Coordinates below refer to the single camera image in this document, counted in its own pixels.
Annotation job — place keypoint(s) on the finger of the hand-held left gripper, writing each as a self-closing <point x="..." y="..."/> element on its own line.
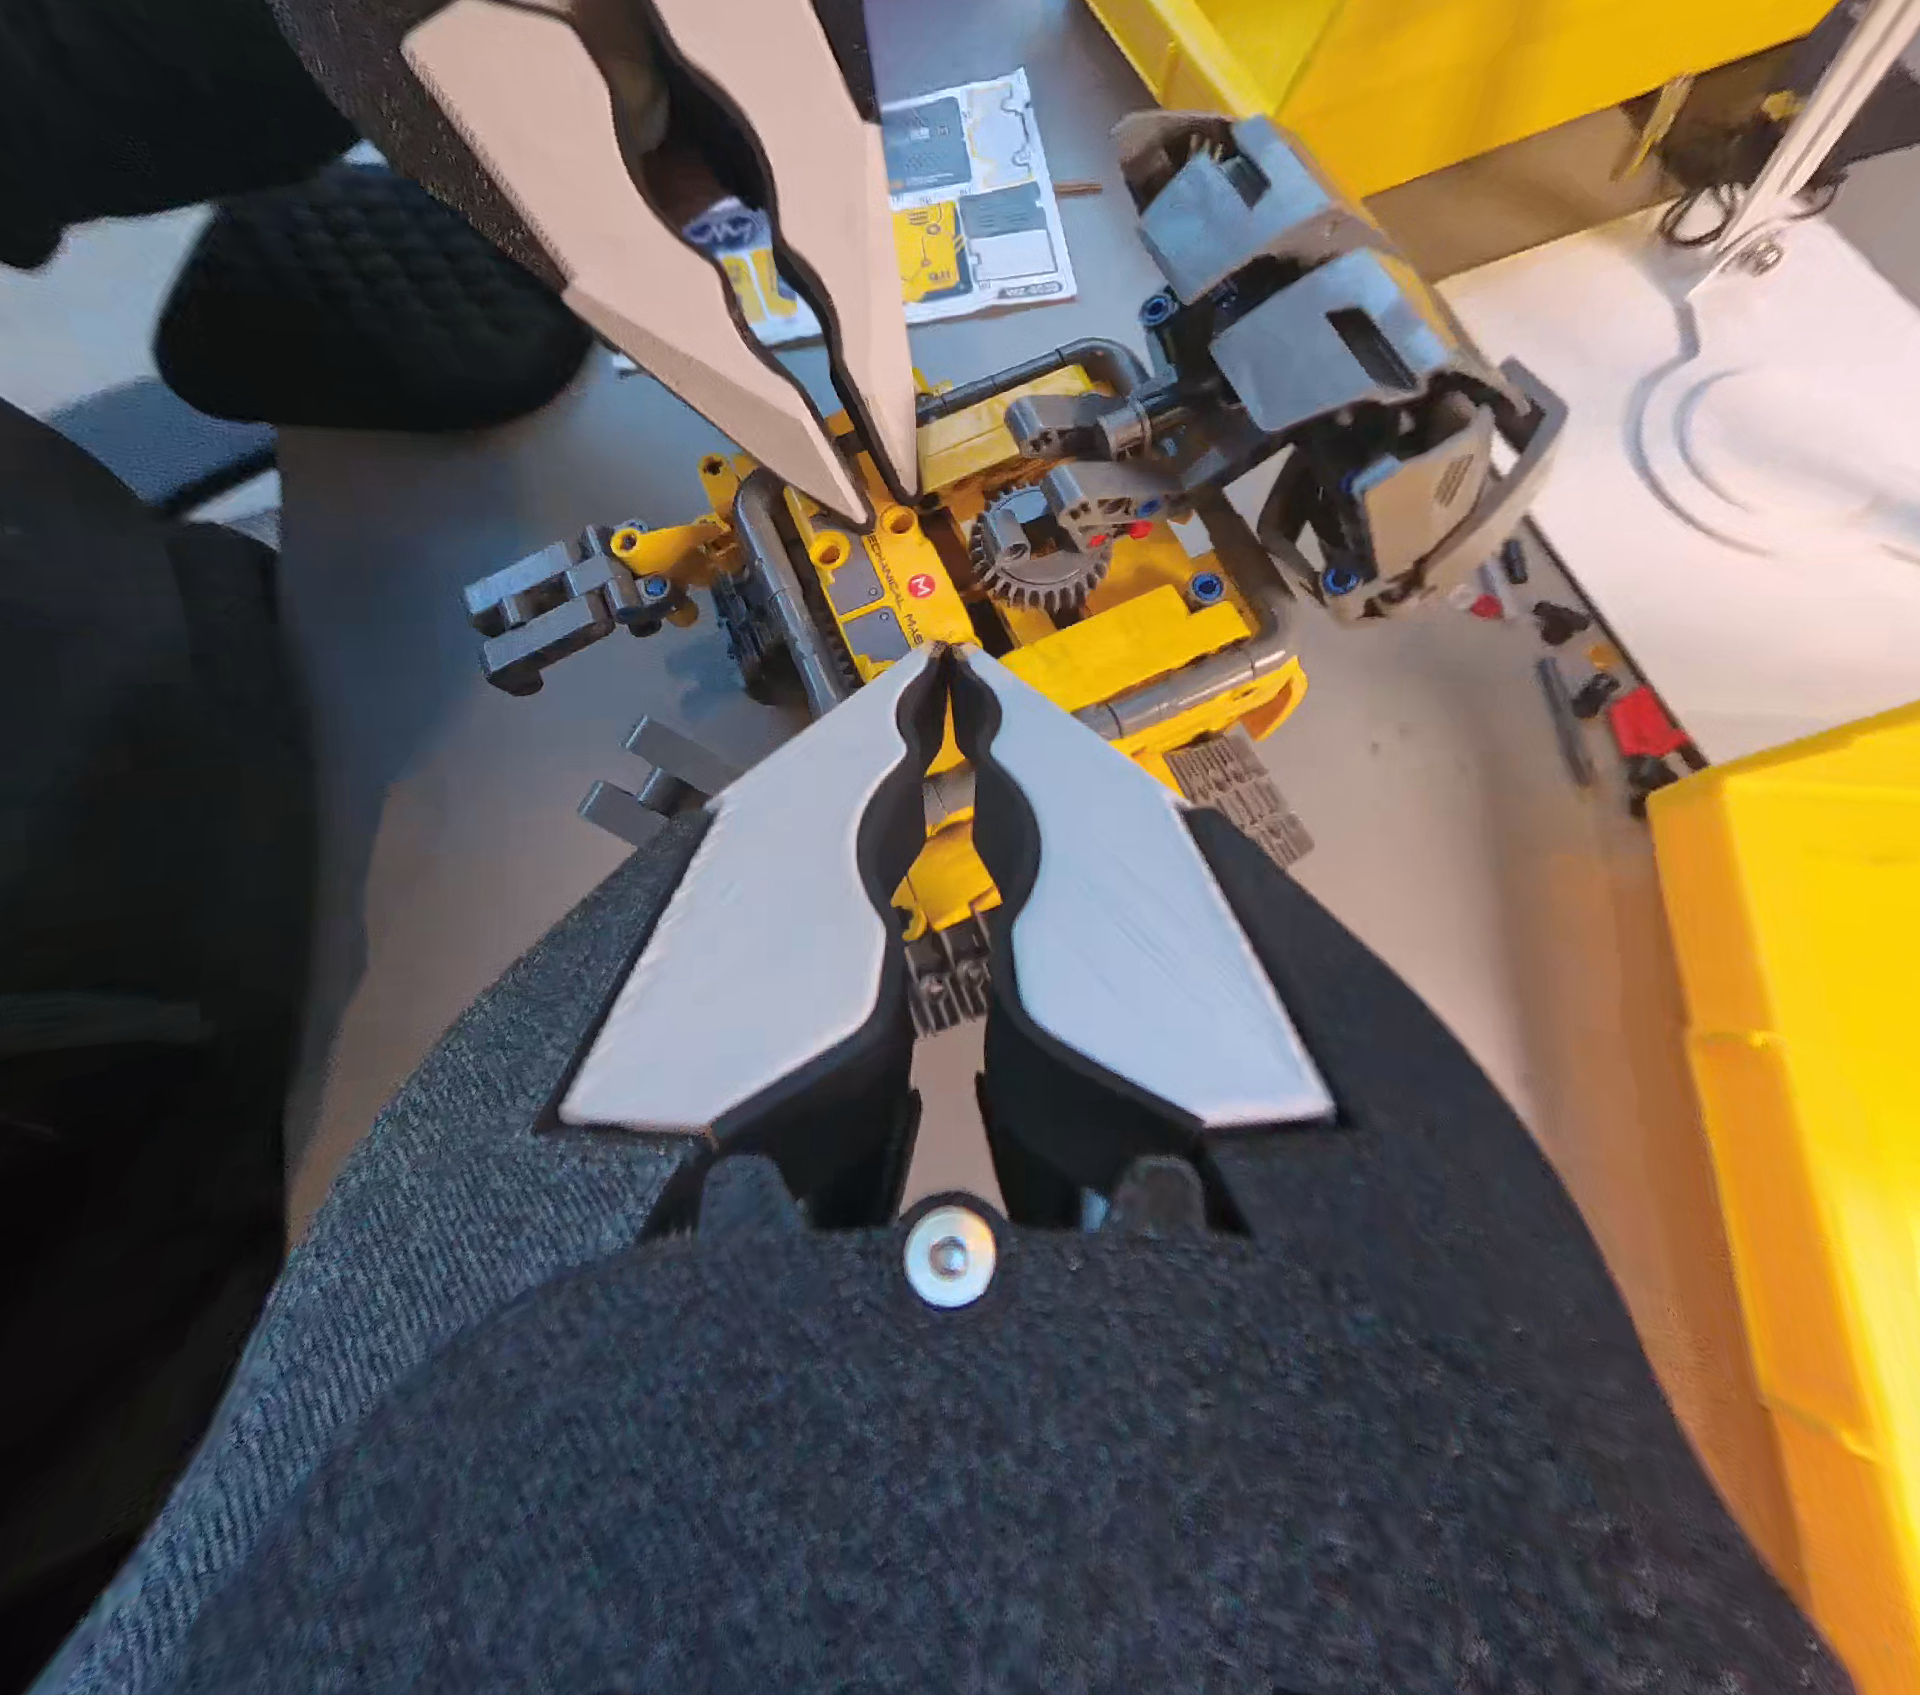
<point x="781" y="74"/>
<point x="571" y="164"/>

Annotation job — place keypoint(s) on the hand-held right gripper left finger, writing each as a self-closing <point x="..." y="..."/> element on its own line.
<point x="720" y="975"/>

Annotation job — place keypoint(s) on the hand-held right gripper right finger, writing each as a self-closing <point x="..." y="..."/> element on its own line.
<point x="1155" y="975"/>

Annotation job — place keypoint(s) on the white sticker sheet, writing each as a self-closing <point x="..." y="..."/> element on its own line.
<point x="990" y="224"/>

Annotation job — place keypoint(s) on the yellow grey brick robot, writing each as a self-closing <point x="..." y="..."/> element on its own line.
<point x="1141" y="645"/>

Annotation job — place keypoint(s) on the person's left forearm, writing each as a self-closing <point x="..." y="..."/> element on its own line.
<point x="120" y="0"/>

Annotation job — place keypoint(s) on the scattered small brick parts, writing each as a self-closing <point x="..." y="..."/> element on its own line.
<point x="1643" y="719"/>

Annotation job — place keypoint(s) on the white booklet stand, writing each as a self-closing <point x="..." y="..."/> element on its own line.
<point x="1724" y="555"/>

